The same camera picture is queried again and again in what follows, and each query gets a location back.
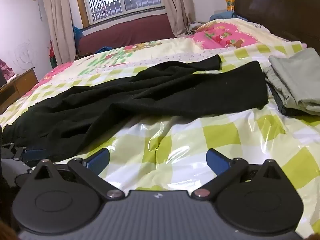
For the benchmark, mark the blue cloth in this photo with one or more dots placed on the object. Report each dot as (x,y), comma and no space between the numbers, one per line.
(105,49)
(220,16)
(77,33)

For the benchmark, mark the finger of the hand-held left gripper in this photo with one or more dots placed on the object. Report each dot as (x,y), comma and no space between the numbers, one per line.
(35,154)

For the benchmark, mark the black monitor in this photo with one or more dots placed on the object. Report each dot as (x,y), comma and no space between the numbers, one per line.
(2,78)

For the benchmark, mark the black pants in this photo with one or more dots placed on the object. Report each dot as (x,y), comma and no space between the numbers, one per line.
(150,92)

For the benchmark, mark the red and green bag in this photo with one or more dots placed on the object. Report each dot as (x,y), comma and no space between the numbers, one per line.
(52,53)

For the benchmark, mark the grey cloth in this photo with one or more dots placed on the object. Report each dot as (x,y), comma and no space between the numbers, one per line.
(195,27)

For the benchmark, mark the pink printed pillow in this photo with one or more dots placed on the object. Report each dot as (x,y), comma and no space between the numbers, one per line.
(220,33)

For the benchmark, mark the printed cartoon quilt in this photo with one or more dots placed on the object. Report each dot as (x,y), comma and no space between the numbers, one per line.
(120,55)

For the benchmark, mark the folded grey-green pants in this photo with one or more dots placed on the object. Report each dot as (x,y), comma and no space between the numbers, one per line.
(295,80)

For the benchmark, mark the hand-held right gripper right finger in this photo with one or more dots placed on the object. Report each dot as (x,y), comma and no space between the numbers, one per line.
(217,161)

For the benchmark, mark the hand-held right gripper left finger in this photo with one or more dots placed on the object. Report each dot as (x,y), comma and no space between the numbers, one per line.
(98,159)

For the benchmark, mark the dark wooden headboard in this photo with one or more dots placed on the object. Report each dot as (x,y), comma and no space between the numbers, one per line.
(280,12)

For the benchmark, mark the maroon sofa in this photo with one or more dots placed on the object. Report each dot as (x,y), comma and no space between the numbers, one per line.
(125,33)

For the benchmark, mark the folded dark garment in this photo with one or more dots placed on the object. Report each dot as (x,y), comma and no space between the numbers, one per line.
(285,107)

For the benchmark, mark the pink patterned cloth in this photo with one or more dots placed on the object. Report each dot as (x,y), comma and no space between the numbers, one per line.
(3,66)

